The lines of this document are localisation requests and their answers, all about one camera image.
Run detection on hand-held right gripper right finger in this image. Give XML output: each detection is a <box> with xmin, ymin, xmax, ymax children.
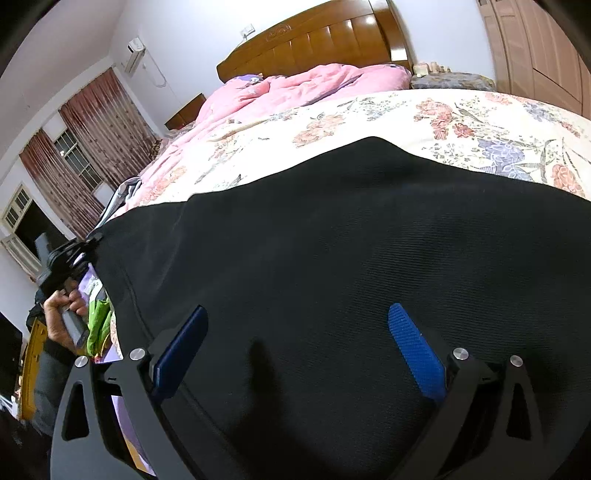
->
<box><xmin>388</xmin><ymin>303</ymin><xmax>546</xmax><ymax>480</ymax></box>

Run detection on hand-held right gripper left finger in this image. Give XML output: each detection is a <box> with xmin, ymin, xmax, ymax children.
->
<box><xmin>51</xmin><ymin>305</ymin><xmax>209</xmax><ymax>480</ymax></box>

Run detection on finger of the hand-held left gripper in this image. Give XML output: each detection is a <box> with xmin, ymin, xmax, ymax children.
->
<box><xmin>69</xmin><ymin>230</ymin><xmax>105</xmax><ymax>260</ymax></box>

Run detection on black pants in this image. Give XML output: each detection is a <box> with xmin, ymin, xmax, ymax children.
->
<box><xmin>90</xmin><ymin>136</ymin><xmax>591</xmax><ymax>480</ymax></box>

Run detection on person's left forearm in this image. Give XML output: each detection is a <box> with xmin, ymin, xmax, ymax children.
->
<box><xmin>32</xmin><ymin>339</ymin><xmax>77</xmax><ymax>437</ymax></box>

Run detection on person's left hand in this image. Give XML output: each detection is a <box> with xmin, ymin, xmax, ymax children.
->
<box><xmin>43</xmin><ymin>292</ymin><xmax>87</xmax><ymax>345</ymax></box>

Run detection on white framed window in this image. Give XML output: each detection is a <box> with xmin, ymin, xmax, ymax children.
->
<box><xmin>0</xmin><ymin>184</ymin><xmax>70</xmax><ymax>280</ymax></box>

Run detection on grey white garment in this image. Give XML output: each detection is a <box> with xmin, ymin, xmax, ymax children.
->
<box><xmin>95</xmin><ymin>176</ymin><xmax>142</xmax><ymax>229</ymax></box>

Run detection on red patterned curtain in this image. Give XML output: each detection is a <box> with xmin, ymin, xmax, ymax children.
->
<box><xmin>19</xmin><ymin>130</ymin><xmax>106</xmax><ymax>241</ymax></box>
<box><xmin>59</xmin><ymin>68</ymin><xmax>158</xmax><ymax>191</ymax></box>

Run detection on green cloth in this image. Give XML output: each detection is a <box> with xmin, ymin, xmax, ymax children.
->
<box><xmin>84</xmin><ymin>298</ymin><xmax>115</xmax><ymax>357</ymax></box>

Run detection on barred window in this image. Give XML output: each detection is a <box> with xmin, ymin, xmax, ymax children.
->
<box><xmin>53</xmin><ymin>128</ymin><xmax>110</xmax><ymax>193</ymax></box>

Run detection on purple printed blanket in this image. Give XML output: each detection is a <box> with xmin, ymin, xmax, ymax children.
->
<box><xmin>75</xmin><ymin>270</ymin><xmax>158</xmax><ymax>477</ymax></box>

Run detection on black screen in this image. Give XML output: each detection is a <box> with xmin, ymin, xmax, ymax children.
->
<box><xmin>0</xmin><ymin>313</ymin><xmax>25</xmax><ymax>400</ymax></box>

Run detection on wooden nightstand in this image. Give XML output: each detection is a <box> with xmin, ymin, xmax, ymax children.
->
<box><xmin>165</xmin><ymin>93</ymin><xmax>206</xmax><ymax>131</ymax></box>

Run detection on white air conditioner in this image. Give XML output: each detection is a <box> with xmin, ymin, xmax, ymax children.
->
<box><xmin>124</xmin><ymin>38</ymin><xmax>147</xmax><ymax>73</ymax></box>

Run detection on floral bed sheet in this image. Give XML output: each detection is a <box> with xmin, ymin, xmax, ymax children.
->
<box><xmin>127</xmin><ymin>88</ymin><xmax>591</xmax><ymax>217</ymax></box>

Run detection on pink quilt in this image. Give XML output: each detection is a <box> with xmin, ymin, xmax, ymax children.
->
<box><xmin>124</xmin><ymin>64</ymin><xmax>413</xmax><ymax>213</ymax></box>

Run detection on dark floral cushion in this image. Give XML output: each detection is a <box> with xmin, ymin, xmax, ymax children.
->
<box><xmin>409</xmin><ymin>72</ymin><xmax>496</xmax><ymax>92</ymax></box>

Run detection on wooden headboard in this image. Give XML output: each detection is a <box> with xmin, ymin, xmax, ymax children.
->
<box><xmin>216</xmin><ymin>0</ymin><xmax>415</xmax><ymax>85</ymax></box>

